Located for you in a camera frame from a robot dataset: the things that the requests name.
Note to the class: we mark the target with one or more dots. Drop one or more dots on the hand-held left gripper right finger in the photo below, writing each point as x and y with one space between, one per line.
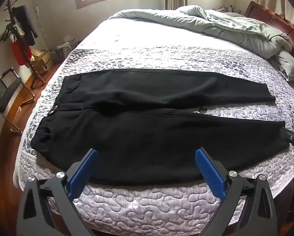
207 172

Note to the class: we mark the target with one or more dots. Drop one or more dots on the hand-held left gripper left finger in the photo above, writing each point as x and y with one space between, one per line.
84 172

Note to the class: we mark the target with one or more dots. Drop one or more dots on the black pants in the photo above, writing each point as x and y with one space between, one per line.
137 140

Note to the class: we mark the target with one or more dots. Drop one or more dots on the black mesh office chair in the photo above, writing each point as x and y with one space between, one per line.
4 88

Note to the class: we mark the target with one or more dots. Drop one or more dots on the pale green duvet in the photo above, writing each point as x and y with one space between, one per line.
235 29

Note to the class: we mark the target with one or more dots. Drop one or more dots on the wooden headboard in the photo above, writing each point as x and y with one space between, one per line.
272 17

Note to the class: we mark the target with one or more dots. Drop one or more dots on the wooden coat rack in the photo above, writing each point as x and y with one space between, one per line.
31 65

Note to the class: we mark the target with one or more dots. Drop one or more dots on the cardboard box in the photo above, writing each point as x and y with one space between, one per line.
41 59

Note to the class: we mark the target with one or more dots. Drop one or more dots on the bed with grey quilted cover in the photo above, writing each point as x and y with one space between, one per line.
161 54

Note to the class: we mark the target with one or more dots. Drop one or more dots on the red bag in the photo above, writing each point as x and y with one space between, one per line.
19 54

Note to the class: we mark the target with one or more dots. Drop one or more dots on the dark clothes on rack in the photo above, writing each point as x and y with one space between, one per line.
26 24

